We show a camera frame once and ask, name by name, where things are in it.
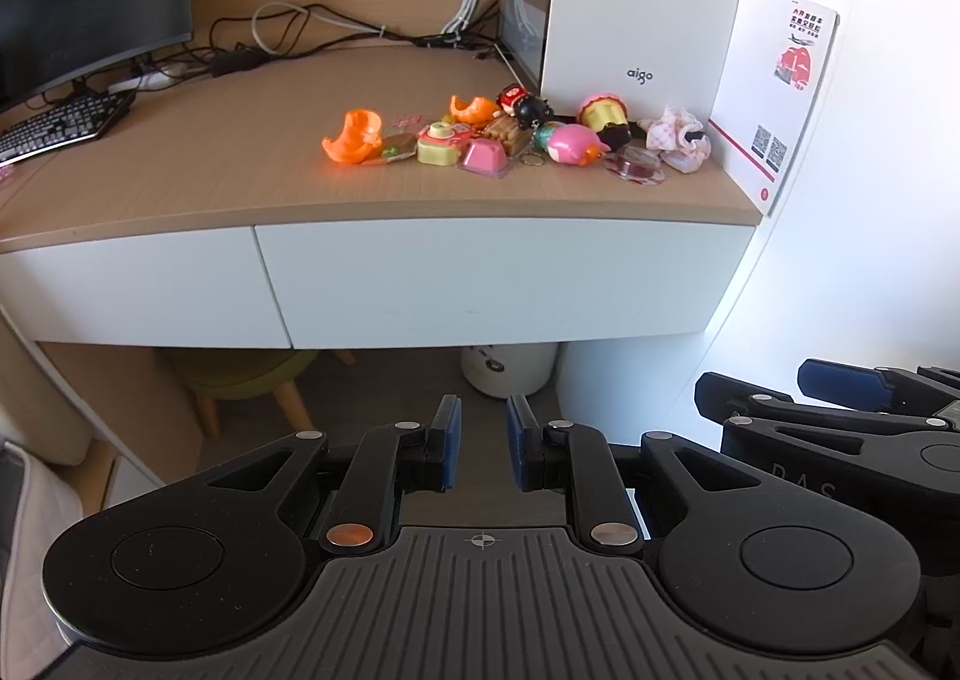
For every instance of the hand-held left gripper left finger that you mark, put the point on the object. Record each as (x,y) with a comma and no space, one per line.
(448,444)

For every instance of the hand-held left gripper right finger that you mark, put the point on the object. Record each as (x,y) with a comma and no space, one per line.
(519,444)

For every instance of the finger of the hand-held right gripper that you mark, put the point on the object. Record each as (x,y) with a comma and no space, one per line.
(712,391)
(840,376)

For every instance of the wide white desk drawer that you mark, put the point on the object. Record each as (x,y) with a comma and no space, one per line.
(487,282)

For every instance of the pink white packet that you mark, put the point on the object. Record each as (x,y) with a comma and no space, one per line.
(686,161)

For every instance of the pink keycap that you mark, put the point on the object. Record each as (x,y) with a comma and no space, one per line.
(484,158)

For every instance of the pink yellow cupcake toy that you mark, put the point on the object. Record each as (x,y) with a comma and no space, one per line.
(602,116)

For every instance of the yellow green camera toy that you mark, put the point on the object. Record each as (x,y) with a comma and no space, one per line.
(439,146)

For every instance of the small food charm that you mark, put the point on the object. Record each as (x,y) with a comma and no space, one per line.
(397,147)

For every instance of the large orange plastic shell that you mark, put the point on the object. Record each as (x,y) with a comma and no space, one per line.
(351,140)

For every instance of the pink sticker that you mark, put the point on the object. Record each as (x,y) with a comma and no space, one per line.
(405,121)

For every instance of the small orange plastic shell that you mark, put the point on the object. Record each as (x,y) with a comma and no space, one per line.
(471,111)

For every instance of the black red figurine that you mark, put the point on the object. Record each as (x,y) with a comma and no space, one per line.
(523,106)

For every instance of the white round canister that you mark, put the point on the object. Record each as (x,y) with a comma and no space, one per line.
(510,369)

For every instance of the green stool with wooden legs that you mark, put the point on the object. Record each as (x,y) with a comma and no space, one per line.
(232,372)

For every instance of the white card with red print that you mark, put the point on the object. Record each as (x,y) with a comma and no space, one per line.
(772,117)

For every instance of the narrow white desk drawer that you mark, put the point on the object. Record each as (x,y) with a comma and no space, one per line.
(135,286)

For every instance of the black power adapter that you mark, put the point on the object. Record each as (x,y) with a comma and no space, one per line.
(238,63)

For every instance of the white power adapter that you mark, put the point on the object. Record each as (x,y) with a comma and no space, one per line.
(142,80)

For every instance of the black keyboard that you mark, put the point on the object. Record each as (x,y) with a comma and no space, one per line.
(60,125)

